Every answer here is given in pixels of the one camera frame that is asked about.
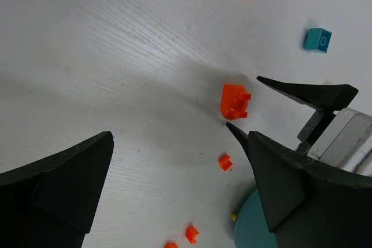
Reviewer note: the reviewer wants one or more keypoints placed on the teal round divided container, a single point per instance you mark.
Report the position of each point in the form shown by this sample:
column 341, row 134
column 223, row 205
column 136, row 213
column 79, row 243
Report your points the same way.
column 250, row 227

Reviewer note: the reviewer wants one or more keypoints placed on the small orange lego piece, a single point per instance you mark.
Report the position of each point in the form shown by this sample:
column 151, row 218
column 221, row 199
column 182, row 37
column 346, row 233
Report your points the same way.
column 224, row 162

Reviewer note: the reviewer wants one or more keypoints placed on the small orange lego cube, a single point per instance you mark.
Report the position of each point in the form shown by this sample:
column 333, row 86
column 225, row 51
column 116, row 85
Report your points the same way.
column 171, row 245

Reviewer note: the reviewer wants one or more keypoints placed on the small orange lego stud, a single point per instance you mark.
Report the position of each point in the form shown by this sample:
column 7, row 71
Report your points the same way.
column 191, row 233

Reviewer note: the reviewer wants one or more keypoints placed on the teal square lego brick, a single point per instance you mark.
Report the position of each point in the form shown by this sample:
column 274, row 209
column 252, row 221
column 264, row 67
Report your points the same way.
column 317, row 40

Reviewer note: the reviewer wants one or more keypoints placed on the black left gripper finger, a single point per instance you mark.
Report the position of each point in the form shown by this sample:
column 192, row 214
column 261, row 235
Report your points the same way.
column 52, row 202
column 327, row 98
column 308, row 203
column 240, row 136

